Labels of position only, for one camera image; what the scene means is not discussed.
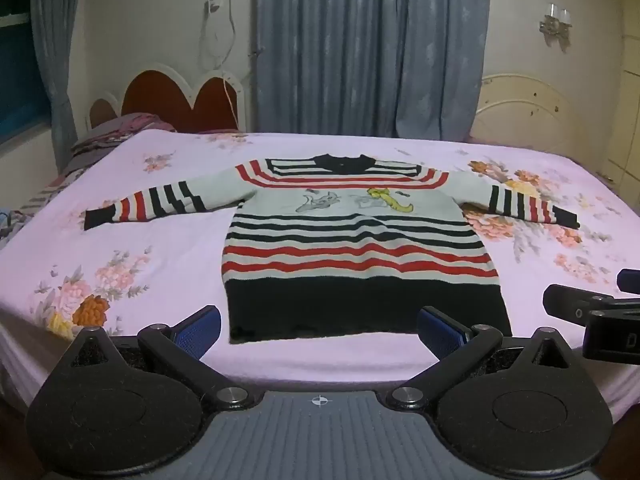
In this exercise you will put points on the wide blue-grey curtain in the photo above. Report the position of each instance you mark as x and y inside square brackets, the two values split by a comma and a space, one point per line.
[370, 50]

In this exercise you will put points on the red heart-shaped headboard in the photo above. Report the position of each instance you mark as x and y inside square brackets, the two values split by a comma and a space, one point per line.
[165, 100]

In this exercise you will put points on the grey striped blanket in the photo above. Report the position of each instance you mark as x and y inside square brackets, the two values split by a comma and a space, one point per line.
[45, 195]

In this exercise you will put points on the cream wardrobe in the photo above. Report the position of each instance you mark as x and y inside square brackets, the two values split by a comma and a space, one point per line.
[625, 110]

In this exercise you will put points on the striped pillow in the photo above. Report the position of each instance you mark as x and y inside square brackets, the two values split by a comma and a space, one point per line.
[125, 125]

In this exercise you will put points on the bed with pink floral sheet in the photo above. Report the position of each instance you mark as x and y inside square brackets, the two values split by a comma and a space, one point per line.
[150, 230]

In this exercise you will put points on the striped cartoon sweater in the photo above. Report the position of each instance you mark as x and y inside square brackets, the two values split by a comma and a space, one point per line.
[350, 260]

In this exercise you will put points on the cream arched headboard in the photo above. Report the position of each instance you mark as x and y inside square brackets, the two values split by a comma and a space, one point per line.
[525, 110]

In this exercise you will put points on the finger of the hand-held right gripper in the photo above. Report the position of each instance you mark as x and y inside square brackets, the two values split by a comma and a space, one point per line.
[575, 305]
[630, 280]

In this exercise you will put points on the wall socket with charger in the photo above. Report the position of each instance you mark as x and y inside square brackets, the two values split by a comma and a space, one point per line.
[213, 6]

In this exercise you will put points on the wall lamp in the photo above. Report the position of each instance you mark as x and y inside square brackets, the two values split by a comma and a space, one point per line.
[555, 27]

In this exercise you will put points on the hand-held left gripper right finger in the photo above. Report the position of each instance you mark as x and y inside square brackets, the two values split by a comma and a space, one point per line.
[441, 335]

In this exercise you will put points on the narrow blue-grey curtain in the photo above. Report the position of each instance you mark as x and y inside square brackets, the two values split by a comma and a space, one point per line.
[57, 60]

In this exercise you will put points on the window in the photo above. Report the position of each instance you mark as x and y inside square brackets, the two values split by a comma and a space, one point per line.
[20, 75]

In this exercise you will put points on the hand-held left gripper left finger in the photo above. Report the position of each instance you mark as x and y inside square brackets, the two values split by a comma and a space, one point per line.
[199, 335]

